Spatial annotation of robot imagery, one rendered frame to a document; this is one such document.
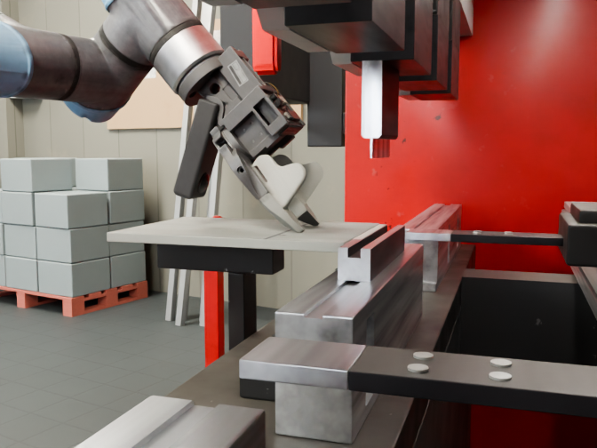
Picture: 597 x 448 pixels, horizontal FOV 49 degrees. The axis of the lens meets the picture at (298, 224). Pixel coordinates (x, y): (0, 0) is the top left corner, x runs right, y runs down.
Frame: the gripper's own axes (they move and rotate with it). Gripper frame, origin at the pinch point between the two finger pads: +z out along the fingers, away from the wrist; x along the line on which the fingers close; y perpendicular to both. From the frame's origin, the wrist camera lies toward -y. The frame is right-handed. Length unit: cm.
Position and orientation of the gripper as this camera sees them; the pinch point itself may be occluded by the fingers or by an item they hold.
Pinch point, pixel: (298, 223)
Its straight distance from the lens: 74.5
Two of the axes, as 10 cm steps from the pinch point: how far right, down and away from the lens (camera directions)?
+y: 7.3, -6.2, -2.9
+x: 2.8, -1.0, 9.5
